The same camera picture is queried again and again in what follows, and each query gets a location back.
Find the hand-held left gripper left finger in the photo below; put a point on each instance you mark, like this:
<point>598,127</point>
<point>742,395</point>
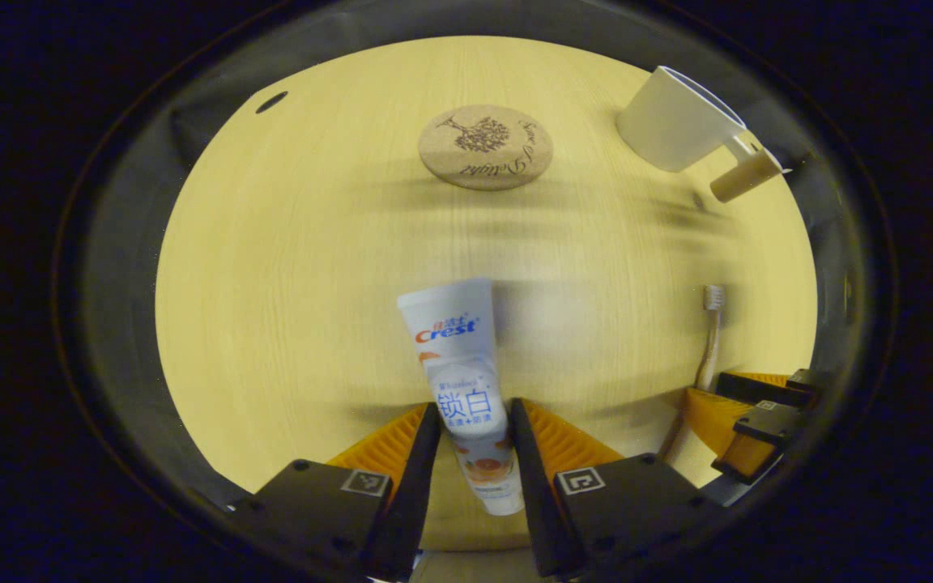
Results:
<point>414,502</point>

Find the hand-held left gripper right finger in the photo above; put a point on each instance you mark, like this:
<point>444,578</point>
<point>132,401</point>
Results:
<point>535,502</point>

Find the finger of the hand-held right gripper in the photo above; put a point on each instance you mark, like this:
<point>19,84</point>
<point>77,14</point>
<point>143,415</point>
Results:
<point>717,421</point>
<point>766,390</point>

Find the white toothbrush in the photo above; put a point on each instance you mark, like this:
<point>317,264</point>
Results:
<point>709,348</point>

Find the white toothpaste tube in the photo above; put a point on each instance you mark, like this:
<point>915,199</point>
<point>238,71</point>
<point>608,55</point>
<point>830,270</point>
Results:
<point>458,356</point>

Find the round cork coaster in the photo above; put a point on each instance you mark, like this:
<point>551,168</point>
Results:
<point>487,162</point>

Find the wooden desktop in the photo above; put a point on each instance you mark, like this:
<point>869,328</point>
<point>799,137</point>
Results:
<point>313,283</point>

